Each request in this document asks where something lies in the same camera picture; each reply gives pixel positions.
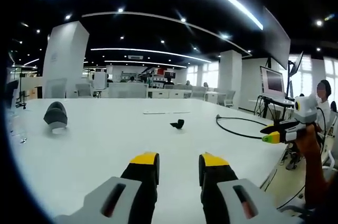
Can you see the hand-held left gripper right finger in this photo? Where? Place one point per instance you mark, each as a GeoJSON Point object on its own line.
{"type": "Point", "coordinates": [227, 197]}

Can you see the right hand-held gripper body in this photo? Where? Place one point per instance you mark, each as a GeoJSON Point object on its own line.
{"type": "Point", "coordinates": [303, 114]}

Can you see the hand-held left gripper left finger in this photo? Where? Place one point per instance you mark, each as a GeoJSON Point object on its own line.
{"type": "Point", "coordinates": [124, 197]}

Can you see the white desk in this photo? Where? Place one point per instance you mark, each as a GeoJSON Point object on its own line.
{"type": "Point", "coordinates": [126, 139]}

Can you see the computer monitor on stand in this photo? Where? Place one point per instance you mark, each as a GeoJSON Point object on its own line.
{"type": "Point", "coordinates": [273, 82]}

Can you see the white office chair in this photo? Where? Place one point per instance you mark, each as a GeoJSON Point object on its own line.
{"type": "Point", "coordinates": [228, 98]}
{"type": "Point", "coordinates": [84, 90]}

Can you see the white square pillar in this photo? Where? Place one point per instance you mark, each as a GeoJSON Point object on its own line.
{"type": "Point", "coordinates": [230, 76]}
{"type": "Point", "coordinates": [64, 59]}

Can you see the large dark hanging screen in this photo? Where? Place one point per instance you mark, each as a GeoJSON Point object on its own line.
{"type": "Point", "coordinates": [276, 41]}

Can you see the white flat strip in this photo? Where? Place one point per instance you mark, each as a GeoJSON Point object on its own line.
{"type": "Point", "coordinates": [166, 112]}

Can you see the dark grey rounded object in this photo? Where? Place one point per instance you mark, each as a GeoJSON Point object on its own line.
{"type": "Point", "coordinates": [55, 116]}

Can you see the small metal clip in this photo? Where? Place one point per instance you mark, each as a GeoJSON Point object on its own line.
{"type": "Point", "coordinates": [23, 140]}

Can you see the black tripod stand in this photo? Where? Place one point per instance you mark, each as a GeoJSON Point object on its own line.
{"type": "Point", "coordinates": [21, 94]}

